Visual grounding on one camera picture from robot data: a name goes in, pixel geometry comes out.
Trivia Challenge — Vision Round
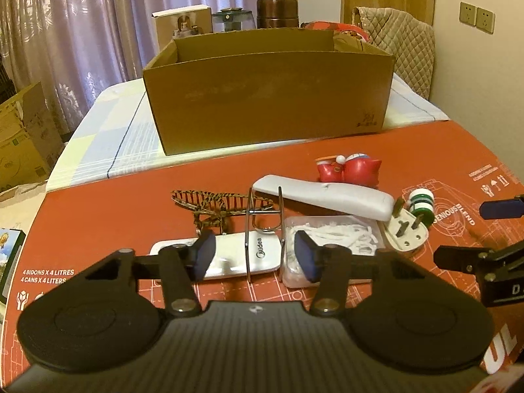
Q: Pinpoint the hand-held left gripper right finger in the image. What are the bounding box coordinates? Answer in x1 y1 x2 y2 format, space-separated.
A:
294 230 435 318

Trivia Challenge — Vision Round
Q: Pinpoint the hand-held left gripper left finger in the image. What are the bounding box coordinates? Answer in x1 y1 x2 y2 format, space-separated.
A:
83 229 216 318

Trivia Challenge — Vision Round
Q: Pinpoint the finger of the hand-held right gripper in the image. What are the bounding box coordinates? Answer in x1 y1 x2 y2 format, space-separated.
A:
479 194 524 220
434 241 524 274

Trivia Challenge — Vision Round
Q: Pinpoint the small white remote control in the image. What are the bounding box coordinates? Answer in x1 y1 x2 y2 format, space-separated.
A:
149 231 283 281

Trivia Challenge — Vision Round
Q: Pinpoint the white plug adapter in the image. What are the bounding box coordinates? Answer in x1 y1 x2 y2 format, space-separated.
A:
379 196 430 260

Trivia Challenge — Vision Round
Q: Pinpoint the green and white spool toy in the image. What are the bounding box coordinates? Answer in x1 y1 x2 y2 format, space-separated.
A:
403 188 437 230

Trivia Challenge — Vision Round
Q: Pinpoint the long white remote control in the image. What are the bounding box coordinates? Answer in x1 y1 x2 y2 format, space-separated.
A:
252 175 394 222

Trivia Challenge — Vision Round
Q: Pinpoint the brown cardboard box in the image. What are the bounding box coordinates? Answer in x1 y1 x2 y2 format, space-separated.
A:
142 28 396 156

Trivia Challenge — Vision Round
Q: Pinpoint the tiger striped hair clip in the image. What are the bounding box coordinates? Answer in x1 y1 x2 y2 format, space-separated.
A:
171 189 274 230

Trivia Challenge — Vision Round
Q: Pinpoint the clear plastic box of floss picks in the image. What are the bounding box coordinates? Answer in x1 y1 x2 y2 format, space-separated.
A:
280 215 387 288

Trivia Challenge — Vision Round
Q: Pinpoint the red printed cardboard sheet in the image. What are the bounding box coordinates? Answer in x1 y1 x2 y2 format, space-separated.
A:
0 121 524 393

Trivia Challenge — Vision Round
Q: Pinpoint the red toy figure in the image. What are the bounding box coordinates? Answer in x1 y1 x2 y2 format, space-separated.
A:
315 153 383 189

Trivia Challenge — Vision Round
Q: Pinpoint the pale checkered tablecloth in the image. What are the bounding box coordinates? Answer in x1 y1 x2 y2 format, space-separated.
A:
47 77 451 191

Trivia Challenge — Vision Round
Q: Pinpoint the beige quilted chair cover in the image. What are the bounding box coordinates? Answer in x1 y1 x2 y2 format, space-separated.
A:
353 6 436 101

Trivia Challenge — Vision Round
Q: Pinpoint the colourful printed box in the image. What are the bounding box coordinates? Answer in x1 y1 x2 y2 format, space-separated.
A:
0 228 27 304

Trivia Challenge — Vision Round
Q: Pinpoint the green print cardboard carton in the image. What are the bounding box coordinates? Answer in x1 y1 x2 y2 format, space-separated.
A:
0 129 52 191

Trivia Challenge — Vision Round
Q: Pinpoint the open cardboard carton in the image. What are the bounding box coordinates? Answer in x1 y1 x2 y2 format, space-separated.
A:
0 82 64 168

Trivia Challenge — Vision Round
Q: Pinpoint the red snack packet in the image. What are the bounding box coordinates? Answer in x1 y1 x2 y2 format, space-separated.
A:
301 20 371 54

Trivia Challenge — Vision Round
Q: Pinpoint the white product box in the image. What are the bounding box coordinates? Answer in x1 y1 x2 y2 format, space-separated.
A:
152 5 213 52

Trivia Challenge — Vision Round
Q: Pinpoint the glass jar with green lid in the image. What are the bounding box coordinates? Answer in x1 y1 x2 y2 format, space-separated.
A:
212 7 256 33

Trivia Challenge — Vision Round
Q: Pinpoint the brown thermos flask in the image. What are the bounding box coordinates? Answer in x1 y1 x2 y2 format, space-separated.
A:
256 0 301 30

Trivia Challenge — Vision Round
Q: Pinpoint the lilac sheer curtain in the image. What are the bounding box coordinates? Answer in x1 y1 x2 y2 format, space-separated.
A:
0 0 287 111

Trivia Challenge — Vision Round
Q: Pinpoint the metal wire rack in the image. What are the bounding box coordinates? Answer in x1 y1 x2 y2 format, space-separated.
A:
243 187 287 283

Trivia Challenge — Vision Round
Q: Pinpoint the wall power outlet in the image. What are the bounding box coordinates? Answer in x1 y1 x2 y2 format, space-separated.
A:
459 2 477 25
476 7 496 33

